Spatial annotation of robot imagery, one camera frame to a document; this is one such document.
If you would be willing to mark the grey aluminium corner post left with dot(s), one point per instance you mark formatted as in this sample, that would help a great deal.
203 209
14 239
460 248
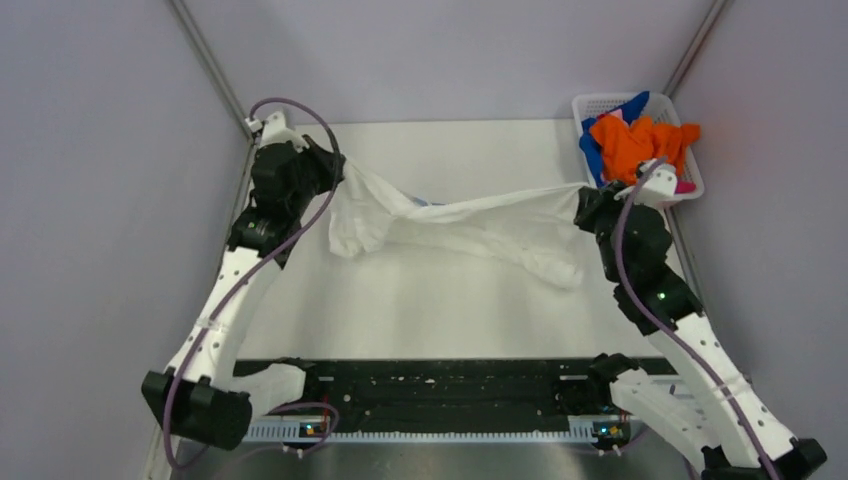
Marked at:
208 62

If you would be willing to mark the white t shirt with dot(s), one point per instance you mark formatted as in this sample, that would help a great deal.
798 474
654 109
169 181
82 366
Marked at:
533 229

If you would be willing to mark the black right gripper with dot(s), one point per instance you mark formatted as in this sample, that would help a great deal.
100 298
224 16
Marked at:
591 202

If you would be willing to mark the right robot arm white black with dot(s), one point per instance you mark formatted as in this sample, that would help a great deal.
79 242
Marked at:
729 432

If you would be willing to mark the grey aluminium corner post right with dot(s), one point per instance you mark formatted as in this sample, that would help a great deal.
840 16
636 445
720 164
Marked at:
712 18

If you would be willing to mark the grey slotted cable duct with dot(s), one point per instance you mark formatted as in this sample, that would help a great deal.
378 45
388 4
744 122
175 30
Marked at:
284 431

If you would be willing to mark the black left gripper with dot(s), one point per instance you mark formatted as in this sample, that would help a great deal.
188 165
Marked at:
325 160

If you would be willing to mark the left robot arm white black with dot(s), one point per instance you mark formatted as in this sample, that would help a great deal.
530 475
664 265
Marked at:
199 396

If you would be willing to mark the grey aluminium corner post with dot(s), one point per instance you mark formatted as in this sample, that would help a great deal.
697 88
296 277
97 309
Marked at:
208 62
712 18

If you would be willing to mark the blue t shirt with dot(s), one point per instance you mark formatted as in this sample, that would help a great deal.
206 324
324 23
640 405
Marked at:
627 111

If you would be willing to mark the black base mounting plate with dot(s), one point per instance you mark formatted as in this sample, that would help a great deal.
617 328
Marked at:
454 396

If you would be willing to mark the pink garment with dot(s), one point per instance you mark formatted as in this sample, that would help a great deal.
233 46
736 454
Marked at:
684 187

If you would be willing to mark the orange t shirt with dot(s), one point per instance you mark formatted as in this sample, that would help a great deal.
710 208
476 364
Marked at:
624 148

